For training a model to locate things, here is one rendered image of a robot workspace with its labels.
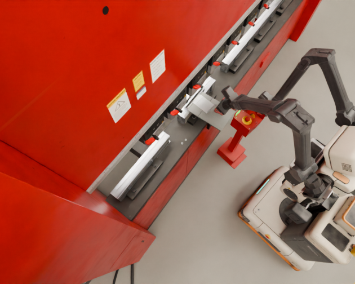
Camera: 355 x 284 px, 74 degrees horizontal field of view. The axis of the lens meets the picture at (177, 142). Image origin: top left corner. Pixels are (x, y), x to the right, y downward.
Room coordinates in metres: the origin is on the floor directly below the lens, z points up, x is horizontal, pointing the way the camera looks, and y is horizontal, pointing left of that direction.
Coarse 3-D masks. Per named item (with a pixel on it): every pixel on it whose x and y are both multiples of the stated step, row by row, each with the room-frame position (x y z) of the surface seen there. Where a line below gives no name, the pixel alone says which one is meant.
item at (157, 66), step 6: (162, 54) 0.63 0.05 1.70; (156, 60) 0.60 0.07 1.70; (162, 60) 0.63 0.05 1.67; (150, 66) 0.57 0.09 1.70; (156, 66) 0.60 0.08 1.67; (162, 66) 0.62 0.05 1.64; (150, 72) 0.57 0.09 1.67; (156, 72) 0.59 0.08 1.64; (162, 72) 0.62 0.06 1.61; (156, 78) 0.59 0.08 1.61
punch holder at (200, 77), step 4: (204, 68) 0.90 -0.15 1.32; (200, 72) 0.87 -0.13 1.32; (204, 72) 0.90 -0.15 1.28; (196, 76) 0.83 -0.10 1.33; (200, 76) 0.87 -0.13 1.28; (204, 76) 0.90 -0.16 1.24; (192, 80) 0.81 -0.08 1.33; (196, 80) 0.84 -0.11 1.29; (200, 80) 0.87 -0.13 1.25; (204, 80) 0.91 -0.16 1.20; (188, 84) 0.82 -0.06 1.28; (192, 84) 0.81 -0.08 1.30; (188, 88) 0.82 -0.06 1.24; (192, 88) 0.81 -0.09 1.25; (188, 92) 0.82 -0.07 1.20; (192, 92) 0.81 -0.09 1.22
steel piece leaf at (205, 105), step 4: (200, 100) 0.90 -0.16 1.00; (204, 100) 0.90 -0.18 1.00; (196, 104) 0.87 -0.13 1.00; (200, 104) 0.87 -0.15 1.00; (204, 104) 0.87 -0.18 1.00; (208, 104) 0.87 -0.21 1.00; (212, 104) 0.87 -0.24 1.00; (200, 108) 0.84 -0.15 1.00; (204, 108) 0.84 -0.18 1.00; (208, 108) 0.84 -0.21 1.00
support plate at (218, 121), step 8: (208, 96) 0.93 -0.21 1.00; (192, 104) 0.87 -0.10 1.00; (216, 104) 0.87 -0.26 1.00; (192, 112) 0.81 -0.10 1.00; (200, 112) 0.81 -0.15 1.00; (208, 112) 0.81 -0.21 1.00; (232, 112) 0.81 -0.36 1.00; (208, 120) 0.75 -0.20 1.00; (216, 120) 0.75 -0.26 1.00; (224, 120) 0.75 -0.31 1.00; (216, 128) 0.69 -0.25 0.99
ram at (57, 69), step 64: (0, 0) 0.34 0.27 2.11; (64, 0) 0.42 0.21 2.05; (128, 0) 0.54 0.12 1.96; (192, 0) 0.77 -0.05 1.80; (0, 64) 0.29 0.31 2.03; (64, 64) 0.37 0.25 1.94; (128, 64) 0.50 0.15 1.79; (192, 64) 0.80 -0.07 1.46; (0, 128) 0.22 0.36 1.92; (64, 128) 0.29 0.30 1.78; (128, 128) 0.44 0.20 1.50
